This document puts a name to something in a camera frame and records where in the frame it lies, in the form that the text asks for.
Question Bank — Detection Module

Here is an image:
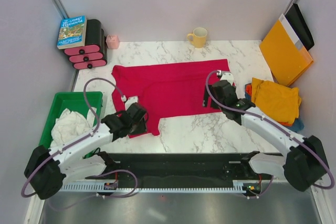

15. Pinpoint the crimson red t-shirt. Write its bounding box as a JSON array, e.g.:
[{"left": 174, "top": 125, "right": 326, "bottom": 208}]
[{"left": 112, "top": 59, "right": 229, "bottom": 136}]

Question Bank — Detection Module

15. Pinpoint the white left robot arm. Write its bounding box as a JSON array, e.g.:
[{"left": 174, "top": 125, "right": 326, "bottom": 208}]
[{"left": 24, "top": 102, "right": 147, "bottom": 200}]

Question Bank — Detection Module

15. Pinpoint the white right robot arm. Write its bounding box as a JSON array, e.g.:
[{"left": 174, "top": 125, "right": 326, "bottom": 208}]
[{"left": 203, "top": 80, "right": 335, "bottom": 191}]

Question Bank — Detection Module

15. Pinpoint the folded mustard yellow t-shirt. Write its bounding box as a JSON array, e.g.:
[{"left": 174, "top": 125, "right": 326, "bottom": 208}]
[{"left": 251, "top": 78, "right": 302, "bottom": 123}]

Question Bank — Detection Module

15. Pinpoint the green plastic tray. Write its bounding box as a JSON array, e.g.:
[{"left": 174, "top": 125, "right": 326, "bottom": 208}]
[{"left": 39, "top": 91, "right": 103, "bottom": 149}]

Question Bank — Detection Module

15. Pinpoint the yellow ceramic mug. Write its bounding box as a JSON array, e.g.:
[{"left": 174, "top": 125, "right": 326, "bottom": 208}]
[{"left": 186, "top": 27, "right": 208, "bottom": 48}]

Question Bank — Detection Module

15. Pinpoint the white crumpled t-shirt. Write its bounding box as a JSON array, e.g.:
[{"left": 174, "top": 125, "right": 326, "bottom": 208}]
[{"left": 50, "top": 109, "right": 95, "bottom": 147}]

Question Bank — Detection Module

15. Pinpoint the orange padded envelope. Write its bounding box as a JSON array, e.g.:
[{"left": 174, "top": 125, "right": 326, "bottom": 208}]
[{"left": 259, "top": 14, "right": 314, "bottom": 86}]

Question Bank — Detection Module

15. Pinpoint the black pink drawer organizer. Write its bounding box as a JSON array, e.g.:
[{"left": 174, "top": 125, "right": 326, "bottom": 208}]
[{"left": 64, "top": 19, "right": 107, "bottom": 70}]

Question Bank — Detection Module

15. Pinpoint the small pink box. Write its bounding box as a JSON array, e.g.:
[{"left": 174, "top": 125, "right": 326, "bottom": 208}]
[{"left": 106, "top": 35, "right": 120, "bottom": 49}]

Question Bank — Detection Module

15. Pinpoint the folded blue t-shirt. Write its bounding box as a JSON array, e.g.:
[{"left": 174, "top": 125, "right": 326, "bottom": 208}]
[{"left": 245, "top": 83, "right": 305, "bottom": 133}]

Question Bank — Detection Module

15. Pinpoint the blue treehouse paperback book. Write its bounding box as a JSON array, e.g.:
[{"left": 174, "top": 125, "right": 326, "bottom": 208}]
[{"left": 57, "top": 16, "right": 87, "bottom": 50}]

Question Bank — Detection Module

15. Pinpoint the black folder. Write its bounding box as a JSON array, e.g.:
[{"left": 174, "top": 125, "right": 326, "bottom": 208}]
[{"left": 285, "top": 3, "right": 314, "bottom": 51}]

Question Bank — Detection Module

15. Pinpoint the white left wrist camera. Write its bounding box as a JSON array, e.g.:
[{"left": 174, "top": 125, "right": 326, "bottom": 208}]
[{"left": 121, "top": 95, "right": 139, "bottom": 110}]

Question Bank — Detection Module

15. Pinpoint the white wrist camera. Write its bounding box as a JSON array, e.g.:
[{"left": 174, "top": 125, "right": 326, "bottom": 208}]
[
  {"left": 216, "top": 70, "right": 235, "bottom": 86},
  {"left": 121, "top": 95, "right": 139, "bottom": 110}
]

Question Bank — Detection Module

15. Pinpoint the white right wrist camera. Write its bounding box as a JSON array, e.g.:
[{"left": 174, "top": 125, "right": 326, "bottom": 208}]
[{"left": 216, "top": 70, "right": 235, "bottom": 86}]

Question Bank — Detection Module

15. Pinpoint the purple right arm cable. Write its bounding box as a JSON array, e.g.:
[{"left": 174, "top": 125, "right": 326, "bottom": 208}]
[{"left": 205, "top": 69, "right": 330, "bottom": 200}]

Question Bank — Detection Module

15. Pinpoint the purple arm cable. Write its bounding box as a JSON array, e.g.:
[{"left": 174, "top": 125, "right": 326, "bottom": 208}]
[
  {"left": 205, "top": 69, "right": 330, "bottom": 200},
  {"left": 20, "top": 77, "right": 139, "bottom": 211}
]

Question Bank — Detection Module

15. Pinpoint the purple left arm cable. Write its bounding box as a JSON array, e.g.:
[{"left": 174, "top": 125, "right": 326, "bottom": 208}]
[{"left": 20, "top": 77, "right": 139, "bottom": 211}]

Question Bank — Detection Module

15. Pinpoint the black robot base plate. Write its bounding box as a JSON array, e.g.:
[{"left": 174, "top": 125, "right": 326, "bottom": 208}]
[{"left": 102, "top": 153, "right": 271, "bottom": 190}]

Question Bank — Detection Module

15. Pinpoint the white slotted cable duct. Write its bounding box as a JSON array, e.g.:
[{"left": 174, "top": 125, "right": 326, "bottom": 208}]
[{"left": 60, "top": 180, "right": 246, "bottom": 194}]

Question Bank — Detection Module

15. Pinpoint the aluminium frame rail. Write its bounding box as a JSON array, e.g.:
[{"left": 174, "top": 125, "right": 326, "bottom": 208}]
[{"left": 23, "top": 195, "right": 45, "bottom": 224}]

